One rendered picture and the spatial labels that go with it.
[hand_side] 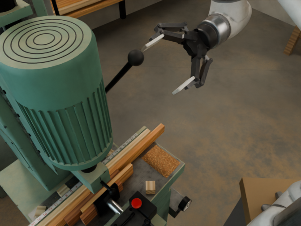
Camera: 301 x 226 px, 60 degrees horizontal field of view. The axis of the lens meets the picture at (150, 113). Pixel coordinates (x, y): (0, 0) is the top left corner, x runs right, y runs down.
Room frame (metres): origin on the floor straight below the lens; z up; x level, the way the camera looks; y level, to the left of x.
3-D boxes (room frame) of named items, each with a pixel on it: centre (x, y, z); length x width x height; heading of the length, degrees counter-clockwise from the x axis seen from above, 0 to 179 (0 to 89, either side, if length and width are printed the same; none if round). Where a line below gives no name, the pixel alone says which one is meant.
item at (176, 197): (0.50, -0.09, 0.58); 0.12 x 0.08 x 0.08; 48
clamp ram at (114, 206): (0.32, 0.12, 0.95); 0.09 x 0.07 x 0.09; 138
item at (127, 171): (0.39, 0.14, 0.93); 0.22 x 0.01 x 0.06; 138
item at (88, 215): (0.35, 0.16, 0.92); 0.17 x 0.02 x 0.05; 138
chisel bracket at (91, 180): (0.41, 0.20, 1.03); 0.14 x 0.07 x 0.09; 48
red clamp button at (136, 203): (0.30, 0.04, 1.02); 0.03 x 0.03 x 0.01
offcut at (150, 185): (0.40, 0.00, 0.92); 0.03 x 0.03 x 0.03; 1
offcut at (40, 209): (0.35, 0.39, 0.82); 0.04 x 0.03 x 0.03; 177
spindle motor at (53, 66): (0.40, 0.19, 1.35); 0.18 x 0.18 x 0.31
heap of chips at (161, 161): (0.52, -0.04, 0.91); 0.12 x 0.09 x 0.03; 48
